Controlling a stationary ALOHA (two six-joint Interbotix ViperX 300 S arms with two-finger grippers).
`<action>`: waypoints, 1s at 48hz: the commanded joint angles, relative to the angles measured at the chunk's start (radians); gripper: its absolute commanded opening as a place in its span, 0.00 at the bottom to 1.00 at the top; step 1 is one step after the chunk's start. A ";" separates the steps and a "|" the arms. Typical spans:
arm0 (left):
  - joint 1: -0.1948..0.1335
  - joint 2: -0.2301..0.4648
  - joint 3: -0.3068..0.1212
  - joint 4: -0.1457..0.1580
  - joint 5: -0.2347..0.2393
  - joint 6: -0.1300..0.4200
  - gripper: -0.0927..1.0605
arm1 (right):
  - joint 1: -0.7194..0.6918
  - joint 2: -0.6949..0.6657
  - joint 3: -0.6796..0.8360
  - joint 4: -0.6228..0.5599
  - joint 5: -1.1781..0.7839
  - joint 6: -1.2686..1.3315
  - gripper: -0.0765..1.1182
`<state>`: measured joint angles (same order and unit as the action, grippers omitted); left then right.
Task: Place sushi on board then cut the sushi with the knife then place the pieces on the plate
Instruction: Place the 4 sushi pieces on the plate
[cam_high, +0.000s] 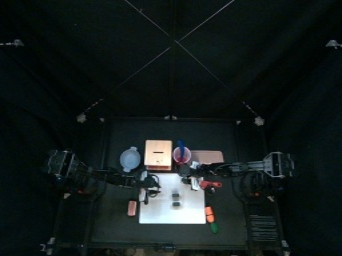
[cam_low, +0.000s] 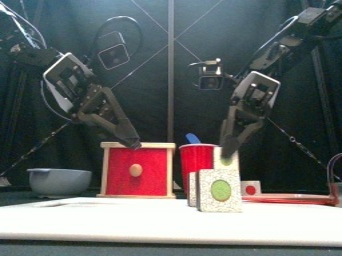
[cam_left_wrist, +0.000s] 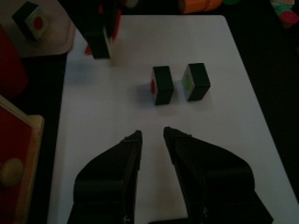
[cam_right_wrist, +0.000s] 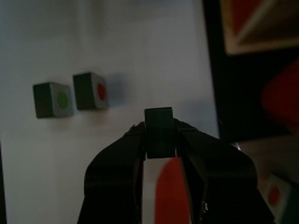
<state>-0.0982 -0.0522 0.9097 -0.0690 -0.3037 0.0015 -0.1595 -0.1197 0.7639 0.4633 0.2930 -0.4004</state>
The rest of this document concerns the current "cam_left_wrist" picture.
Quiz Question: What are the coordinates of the dark red object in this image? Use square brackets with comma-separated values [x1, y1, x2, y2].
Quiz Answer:
[0, 25, 29, 99]

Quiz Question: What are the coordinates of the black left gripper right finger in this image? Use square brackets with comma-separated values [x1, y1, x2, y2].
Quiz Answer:
[162, 126, 274, 224]

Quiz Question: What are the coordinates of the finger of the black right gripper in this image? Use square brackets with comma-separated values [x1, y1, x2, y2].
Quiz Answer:
[102, 0, 117, 39]
[61, 0, 104, 31]

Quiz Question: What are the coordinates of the beige plate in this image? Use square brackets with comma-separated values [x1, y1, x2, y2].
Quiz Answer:
[0, 0, 76, 58]

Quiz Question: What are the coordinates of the orange toy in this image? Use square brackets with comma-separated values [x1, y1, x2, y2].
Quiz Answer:
[177, 0, 224, 15]

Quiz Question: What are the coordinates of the green and white toy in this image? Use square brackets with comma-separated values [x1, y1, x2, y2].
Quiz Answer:
[269, 0, 294, 16]

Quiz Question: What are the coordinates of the toy sushi piece red centre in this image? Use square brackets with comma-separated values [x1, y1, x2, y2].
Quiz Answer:
[10, 1, 52, 41]
[82, 27, 114, 60]
[149, 65, 174, 106]

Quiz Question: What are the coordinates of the pink round toy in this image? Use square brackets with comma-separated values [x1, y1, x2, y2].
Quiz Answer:
[277, 10, 299, 28]

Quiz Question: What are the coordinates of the white cutting board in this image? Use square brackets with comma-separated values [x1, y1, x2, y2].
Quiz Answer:
[45, 14, 299, 224]

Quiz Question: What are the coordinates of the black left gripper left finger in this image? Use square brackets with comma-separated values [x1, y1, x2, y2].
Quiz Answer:
[66, 129, 144, 224]

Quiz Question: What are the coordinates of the toy sushi piece green centre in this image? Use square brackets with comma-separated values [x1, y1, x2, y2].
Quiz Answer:
[180, 62, 210, 102]

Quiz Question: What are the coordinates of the pale round toy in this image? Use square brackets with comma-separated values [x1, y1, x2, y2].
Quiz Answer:
[124, 0, 140, 10]

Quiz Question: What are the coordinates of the wooden box with red inside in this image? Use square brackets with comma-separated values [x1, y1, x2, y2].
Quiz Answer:
[0, 95, 45, 224]

